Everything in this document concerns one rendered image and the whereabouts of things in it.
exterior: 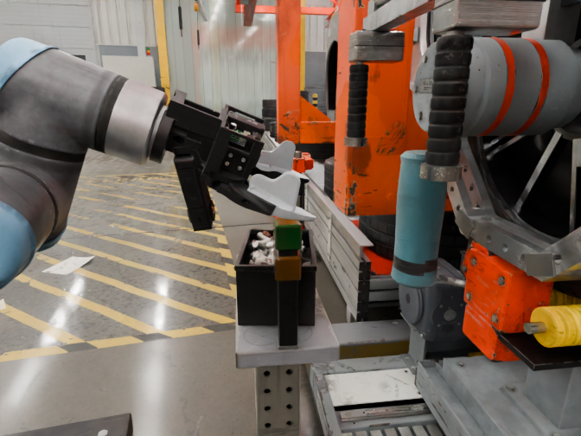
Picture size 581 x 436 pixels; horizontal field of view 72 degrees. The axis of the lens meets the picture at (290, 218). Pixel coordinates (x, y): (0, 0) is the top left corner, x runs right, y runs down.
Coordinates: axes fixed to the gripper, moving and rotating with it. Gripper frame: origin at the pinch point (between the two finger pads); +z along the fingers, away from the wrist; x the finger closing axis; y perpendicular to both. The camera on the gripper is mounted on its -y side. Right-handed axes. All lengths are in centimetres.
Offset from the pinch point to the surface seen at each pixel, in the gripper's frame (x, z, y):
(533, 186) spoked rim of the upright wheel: 15.4, 43.4, 10.6
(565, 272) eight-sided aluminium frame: -7.2, 35.9, 7.4
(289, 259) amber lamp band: -0.8, 2.4, -9.9
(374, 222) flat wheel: 73, 56, -40
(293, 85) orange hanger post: 241, 38, -50
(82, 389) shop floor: 25, -22, -101
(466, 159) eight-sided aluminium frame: 27.7, 37.2, 7.0
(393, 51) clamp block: 28.7, 11.4, 18.6
